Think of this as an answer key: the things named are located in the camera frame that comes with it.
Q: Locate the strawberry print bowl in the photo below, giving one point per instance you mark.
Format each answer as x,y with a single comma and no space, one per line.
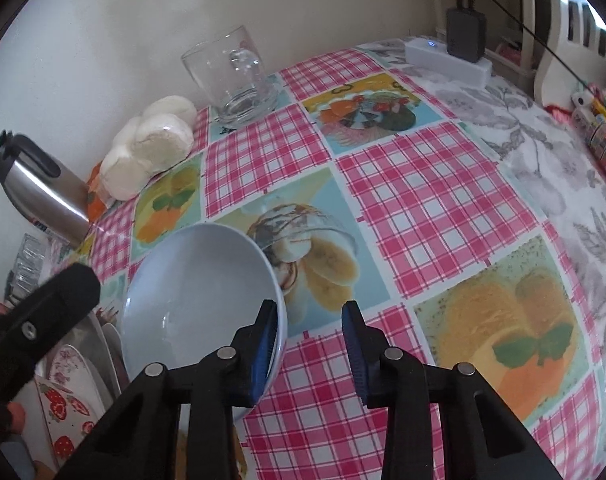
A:
58,405

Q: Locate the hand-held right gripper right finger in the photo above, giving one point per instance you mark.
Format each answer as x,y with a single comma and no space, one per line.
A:
355,350

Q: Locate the white power strip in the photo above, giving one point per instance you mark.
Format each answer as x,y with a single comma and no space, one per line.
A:
433,57

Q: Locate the round plate pink floral rim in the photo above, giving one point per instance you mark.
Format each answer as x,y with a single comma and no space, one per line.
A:
70,360

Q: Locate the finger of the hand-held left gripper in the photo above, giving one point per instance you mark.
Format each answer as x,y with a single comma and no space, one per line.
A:
43,315

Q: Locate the clear glass mug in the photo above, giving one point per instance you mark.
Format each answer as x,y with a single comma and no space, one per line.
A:
233,90

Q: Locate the cartoon print bowl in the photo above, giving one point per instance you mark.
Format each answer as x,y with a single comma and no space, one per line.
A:
193,285

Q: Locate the white cloth grey leaf print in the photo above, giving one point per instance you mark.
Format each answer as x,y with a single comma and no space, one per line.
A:
548,160

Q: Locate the black power adapter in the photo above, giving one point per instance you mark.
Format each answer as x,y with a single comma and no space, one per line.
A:
465,35

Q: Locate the orange snack packet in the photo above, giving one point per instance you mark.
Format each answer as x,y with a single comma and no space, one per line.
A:
95,200

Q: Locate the stainless steel thermos jug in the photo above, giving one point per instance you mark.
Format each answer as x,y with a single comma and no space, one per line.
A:
48,185

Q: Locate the bag of steamed buns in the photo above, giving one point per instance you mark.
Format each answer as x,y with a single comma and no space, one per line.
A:
158,145

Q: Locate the white square plate grey print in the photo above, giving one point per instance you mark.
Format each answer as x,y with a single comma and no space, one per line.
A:
110,355

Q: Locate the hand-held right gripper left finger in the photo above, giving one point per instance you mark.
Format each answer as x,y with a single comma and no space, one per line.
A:
265,345

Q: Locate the glass cup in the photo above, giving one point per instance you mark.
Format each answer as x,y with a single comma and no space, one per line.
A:
28,265

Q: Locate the pink plaid tablecloth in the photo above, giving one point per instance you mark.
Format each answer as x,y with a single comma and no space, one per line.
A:
433,185

